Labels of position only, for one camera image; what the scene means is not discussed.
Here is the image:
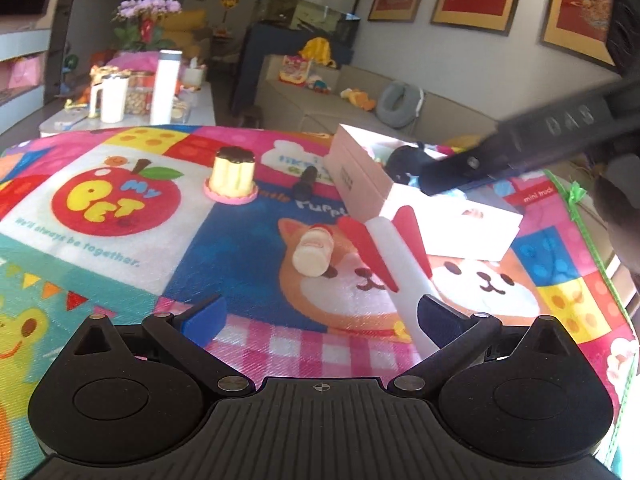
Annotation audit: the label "colourful printed play mat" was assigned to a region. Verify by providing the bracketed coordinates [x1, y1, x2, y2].
[0, 124, 640, 480]

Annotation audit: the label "yellow pudding toy pink base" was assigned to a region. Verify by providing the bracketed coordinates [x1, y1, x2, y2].
[204, 146, 260, 205]

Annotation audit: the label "white coffee table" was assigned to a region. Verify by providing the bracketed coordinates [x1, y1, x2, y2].
[39, 82, 217, 139]

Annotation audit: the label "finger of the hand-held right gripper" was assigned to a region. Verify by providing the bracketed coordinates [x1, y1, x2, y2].
[419, 76, 640, 198]

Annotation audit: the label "pink cardboard box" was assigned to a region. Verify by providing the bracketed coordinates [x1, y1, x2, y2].
[330, 124, 524, 246]

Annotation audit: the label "grey neck pillow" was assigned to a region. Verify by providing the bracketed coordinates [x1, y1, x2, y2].
[376, 81, 425, 129]

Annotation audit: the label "small cream drink bottle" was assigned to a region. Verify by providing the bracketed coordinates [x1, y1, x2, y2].
[291, 225, 337, 279]

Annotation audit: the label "white television cabinet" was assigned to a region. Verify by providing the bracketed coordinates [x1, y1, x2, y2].
[0, 22, 54, 137]

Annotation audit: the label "glass fish tank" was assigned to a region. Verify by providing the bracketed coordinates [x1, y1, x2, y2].
[260, 0, 362, 47]

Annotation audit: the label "large red framed gold picture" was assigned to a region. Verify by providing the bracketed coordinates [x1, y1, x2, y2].
[540, 0, 627, 69]

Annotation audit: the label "pink toy package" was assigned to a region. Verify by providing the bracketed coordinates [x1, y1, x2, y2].
[279, 55, 312, 86]

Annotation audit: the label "clear jar of nuts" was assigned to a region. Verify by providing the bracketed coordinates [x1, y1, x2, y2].
[125, 72, 154, 115]

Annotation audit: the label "cream tissue box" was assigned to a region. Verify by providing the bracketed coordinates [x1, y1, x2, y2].
[181, 57, 207, 87]

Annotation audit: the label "person's right hand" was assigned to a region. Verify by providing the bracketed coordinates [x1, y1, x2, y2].
[594, 152, 640, 287]

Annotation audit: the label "pink cardboard box lid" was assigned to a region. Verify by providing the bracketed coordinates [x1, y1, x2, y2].
[367, 217, 524, 262]

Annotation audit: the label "tall white thermos bottle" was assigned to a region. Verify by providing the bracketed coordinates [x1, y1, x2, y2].
[150, 50, 182, 126]

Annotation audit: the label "black plush toy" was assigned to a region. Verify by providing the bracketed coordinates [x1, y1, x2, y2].
[387, 144, 452, 187]

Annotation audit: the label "dark blue cabinet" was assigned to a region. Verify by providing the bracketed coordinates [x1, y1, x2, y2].
[231, 22, 357, 117]

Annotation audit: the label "pink flowering pot plant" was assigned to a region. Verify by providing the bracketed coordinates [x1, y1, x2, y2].
[112, 0, 182, 54]

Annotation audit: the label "orange plush toy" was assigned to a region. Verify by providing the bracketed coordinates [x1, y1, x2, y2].
[341, 88, 376, 112]

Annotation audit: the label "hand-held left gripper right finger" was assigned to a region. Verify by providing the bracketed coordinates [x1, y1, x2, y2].
[390, 294, 577, 398]

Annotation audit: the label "stack of yellow cushions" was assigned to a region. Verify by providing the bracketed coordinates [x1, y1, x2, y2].
[160, 8, 211, 59]

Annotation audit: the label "white toy rocket red fins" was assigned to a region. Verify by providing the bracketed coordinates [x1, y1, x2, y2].
[336, 205, 448, 361]

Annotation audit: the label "pink cloth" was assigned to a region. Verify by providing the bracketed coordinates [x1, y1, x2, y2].
[107, 51, 161, 74]

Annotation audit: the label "yellow cloth bag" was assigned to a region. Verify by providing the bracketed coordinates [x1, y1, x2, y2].
[300, 37, 334, 67]

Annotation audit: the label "beige sofa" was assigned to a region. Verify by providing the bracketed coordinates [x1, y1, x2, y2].
[256, 54, 501, 147]

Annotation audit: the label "small black cylinder toy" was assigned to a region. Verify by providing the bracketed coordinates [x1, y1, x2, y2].
[292, 165, 319, 202]

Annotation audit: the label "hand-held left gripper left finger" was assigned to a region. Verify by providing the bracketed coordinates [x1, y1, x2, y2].
[65, 295, 253, 397]

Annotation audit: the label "white mug with handle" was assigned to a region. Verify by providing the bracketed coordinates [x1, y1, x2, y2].
[89, 74, 130, 124]

